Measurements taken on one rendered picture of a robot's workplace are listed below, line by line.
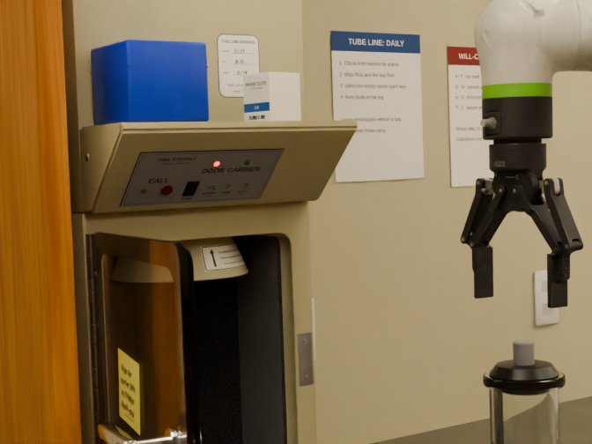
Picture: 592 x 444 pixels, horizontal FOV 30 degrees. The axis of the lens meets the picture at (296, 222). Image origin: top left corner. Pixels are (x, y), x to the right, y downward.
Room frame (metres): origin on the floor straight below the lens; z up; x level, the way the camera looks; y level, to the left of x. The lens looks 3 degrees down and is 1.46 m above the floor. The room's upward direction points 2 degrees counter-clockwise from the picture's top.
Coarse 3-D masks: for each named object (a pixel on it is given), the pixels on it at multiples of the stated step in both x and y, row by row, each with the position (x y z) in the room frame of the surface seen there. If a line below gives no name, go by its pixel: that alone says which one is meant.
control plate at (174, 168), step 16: (144, 160) 1.24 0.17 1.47; (160, 160) 1.25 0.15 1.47; (176, 160) 1.26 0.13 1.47; (192, 160) 1.27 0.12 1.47; (208, 160) 1.28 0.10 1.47; (224, 160) 1.30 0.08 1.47; (240, 160) 1.31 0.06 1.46; (256, 160) 1.32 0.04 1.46; (272, 160) 1.34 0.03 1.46; (144, 176) 1.26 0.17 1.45; (160, 176) 1.27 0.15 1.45; (176, 176) 1.28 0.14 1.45; (192, 176) 1.29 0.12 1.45; (208, 176) 1.31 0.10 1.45; (224, 176) 1.32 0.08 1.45; (240, 176) 1.33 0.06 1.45; (256, 176) 1.35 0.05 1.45; (128, 192) 1.26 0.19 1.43; (160, 192) 1.29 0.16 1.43; (176, 192) 1.30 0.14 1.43; (208, 192) 1.33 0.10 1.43; (224, 192) 1.34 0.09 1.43; (240, 192) 1.35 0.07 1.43; (256, 192) 1.37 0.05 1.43
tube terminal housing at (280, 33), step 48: (96, 0) 1.30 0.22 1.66; (144, 0) 1.34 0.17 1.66; (192, 0) 1.37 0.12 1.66; (240, 0) 1.41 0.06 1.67; (288, 0) 1.45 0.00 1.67; (288, 48) 1.45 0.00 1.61; (288, 240) 1.48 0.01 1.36; (288, 288) 1.47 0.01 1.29; (288, 336) 1.47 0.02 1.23; (288, 384) 1.47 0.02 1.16; (288, 432) 1.47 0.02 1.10
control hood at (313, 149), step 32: (96, 128) 1.24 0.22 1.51; (128, 128) 1.19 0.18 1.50; (160, 128) 1.22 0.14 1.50; (192, 128) 1.24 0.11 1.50; (224, 128) 1.26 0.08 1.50; (256, 128) 1.29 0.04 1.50; (288, 128) 1.31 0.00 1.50; (320, 128) 1.34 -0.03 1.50; (352, 128) 1.36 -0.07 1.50; (96, 160) 1.25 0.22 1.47; (128, 160) 1.23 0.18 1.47; (288, 160) 1.35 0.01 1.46; (320, 160) 1.38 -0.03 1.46; (96, 192) 1.25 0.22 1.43; (288, 192) 1.40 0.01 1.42; (320, 192) 1.43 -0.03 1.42
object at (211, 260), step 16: (176, 240) 1.40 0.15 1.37; (192, 240) 1.40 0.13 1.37; (208, 240) 1.41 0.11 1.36; (224, 240) 1.43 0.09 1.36; (192, 256) 1.39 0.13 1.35; (208, 256) 1.40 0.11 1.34; (224, 256) 1.42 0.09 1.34; (240, 256) 1.46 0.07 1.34; (208, 272) 1.39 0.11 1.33; (224, 272) 1.41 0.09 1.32; (240, 272) 1.43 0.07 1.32
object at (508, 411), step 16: (496, 400) 1.45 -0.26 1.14; (512, 400) 1.43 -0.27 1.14; (528, 400) 1.43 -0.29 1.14; (544, 400) 1.43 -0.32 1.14; (496, 416) 1.45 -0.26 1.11; (512, 416) 1.43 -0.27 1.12; (528, 416) 1.43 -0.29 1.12; (544, 416) 1.43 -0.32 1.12; (496, 432) 1.45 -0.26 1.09; (512, 432) 1.43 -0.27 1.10; (528, 432) 1.43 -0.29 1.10; (544, 432) 1.43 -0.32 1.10
